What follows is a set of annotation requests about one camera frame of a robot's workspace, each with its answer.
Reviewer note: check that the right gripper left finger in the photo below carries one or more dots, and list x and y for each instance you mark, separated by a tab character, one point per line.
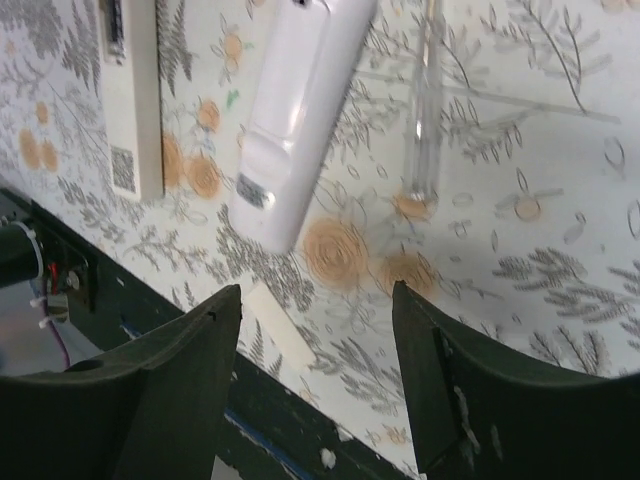
149	409

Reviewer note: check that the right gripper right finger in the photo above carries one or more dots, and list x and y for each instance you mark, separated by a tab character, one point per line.
481	410

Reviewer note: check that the white battery cover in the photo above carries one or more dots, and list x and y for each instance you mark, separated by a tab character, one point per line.
280	327

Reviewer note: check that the long white remote control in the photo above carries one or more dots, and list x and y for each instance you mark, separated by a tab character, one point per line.
130	93

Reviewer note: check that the small white display remote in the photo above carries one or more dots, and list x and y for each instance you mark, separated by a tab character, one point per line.
309	61

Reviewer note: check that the floral table mat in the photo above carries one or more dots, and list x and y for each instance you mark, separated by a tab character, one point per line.
533	237

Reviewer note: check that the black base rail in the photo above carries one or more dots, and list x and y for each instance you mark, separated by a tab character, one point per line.
267	431

